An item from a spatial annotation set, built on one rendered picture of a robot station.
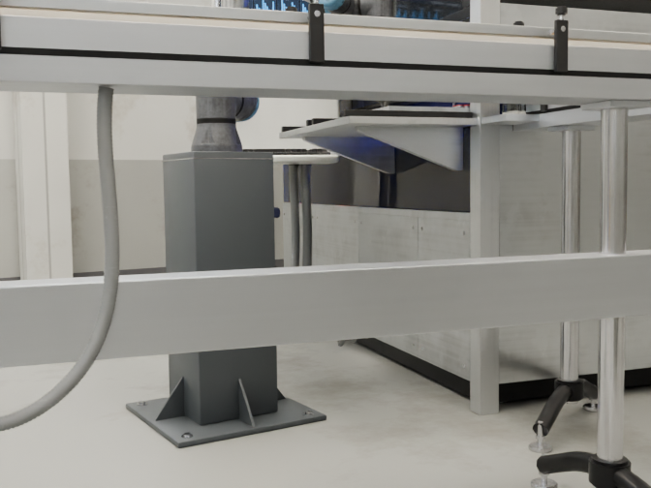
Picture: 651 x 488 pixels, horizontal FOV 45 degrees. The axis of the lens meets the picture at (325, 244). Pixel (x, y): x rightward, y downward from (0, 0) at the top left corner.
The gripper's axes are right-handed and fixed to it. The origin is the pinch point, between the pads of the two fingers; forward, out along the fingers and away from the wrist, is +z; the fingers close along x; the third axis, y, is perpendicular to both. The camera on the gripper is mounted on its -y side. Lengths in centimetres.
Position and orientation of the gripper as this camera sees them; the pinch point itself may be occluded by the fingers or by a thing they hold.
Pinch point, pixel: (386, 106)
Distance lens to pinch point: 236.6
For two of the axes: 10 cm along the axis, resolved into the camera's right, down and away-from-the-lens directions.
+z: 0.1, 10.0, 0.8
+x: 3.3, 0.7, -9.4
